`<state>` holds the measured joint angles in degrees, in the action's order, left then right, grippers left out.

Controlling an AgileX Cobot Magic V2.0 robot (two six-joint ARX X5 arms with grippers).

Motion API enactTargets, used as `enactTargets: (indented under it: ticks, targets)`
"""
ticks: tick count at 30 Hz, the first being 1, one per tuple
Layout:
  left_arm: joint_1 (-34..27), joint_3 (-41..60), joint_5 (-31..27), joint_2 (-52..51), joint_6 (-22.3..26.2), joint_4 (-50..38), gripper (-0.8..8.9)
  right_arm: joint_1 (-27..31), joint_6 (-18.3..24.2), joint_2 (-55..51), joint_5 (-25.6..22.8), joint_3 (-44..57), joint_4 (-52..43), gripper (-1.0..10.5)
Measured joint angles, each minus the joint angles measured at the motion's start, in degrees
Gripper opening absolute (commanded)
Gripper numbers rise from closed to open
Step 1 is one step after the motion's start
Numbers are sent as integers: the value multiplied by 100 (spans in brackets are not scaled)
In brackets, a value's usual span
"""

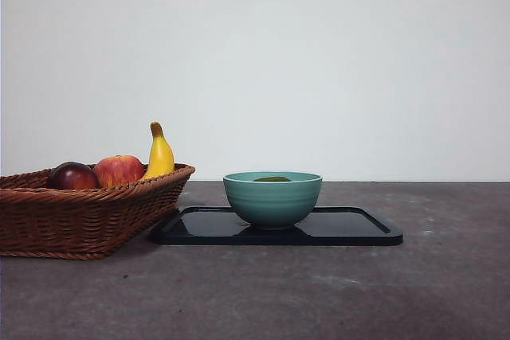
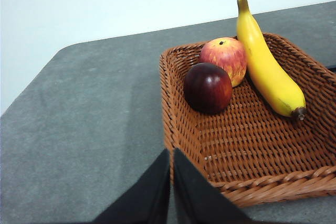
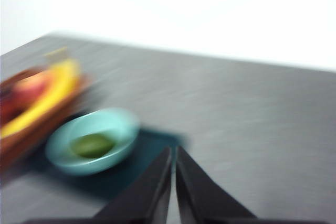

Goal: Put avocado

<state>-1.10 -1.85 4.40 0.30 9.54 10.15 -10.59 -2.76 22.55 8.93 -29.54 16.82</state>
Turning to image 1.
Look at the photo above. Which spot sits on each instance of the green avocado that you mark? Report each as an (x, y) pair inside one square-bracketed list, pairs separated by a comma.
[(271, 178)]

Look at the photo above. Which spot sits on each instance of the teal ribbed bowl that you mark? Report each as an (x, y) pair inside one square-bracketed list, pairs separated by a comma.
[(273, 204)]

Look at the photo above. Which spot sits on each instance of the yellow banana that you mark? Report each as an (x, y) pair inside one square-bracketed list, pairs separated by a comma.
[(161, 157)]

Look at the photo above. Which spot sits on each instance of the black rectangular tray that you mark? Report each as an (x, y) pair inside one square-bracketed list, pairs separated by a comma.
[(342, 228)]

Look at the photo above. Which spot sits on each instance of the red apple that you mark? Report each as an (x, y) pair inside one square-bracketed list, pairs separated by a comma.
[(119, 170)]

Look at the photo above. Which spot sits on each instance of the dark red plum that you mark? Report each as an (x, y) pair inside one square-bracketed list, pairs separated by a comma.
[(73, 177)]

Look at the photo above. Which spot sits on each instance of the brown wicker basket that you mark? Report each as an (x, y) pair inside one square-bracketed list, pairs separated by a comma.
[(79, 220)]

